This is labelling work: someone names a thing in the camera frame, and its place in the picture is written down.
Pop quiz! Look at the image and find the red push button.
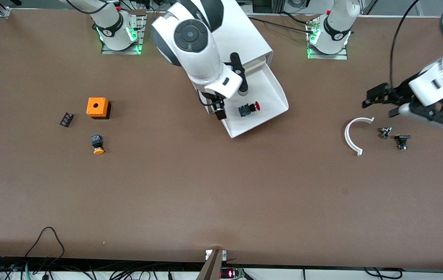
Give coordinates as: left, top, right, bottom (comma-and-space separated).
238, 101, 261, 118

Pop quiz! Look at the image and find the orange push button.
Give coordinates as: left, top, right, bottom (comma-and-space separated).
91, 134, 105, 156

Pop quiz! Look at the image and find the white curved plastic piece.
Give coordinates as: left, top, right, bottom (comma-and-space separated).
345, 117, 375, 156

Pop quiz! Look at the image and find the small black plastic part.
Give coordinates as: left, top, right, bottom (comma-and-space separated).
394, 135, 412, 151

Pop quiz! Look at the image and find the orange box with hole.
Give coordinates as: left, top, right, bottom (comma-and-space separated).
86, 97, 111, 120

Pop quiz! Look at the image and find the circuit board with red display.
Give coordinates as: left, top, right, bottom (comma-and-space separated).
220, 268, 246, 280

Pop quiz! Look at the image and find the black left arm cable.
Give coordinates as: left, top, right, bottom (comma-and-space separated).
389, 0, 420, 93

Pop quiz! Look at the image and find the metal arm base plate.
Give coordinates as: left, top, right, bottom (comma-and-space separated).
101, 10, 146, 55
306, 16, 348, 60

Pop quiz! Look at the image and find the black cable on table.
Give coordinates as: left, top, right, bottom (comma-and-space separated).
248, 12, 317, 35

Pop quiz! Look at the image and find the black looped cable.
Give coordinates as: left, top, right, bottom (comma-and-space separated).
24, 227, 65, 270

